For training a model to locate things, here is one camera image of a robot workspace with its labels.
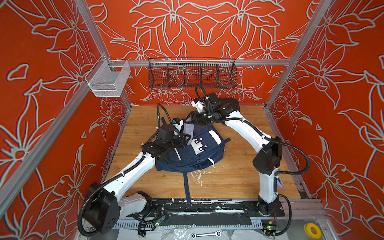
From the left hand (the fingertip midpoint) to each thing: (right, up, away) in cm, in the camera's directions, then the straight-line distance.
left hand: (188, 134), depth 78 cm
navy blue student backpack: (+10, -10, +9) cm, 17 cm away
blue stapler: (+50, -26, +1) cm, 57 cm away
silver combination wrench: (+14, -45, -11) cm, 48 cm away
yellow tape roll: (+58, -44, -11) cm, 74 cm away
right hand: (-1, +7, 0) cm, 7 cm away
